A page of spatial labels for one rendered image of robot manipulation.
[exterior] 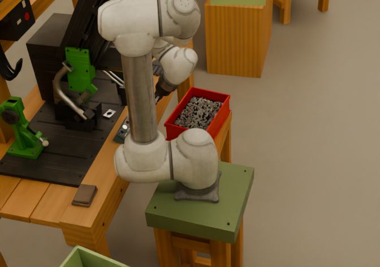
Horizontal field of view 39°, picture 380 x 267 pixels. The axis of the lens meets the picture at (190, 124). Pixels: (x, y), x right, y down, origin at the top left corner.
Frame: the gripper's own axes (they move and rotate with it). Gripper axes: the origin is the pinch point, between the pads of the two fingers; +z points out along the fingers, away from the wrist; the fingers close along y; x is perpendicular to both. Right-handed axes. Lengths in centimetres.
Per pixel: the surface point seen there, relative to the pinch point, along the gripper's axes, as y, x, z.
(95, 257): -77, -9, 0
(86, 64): 3.4, 33.6, -0.6
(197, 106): 22.4, -21.6, -0.7
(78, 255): -76, -4, 7
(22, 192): -49, 26, 33
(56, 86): -2.7, 39.6, 15.3
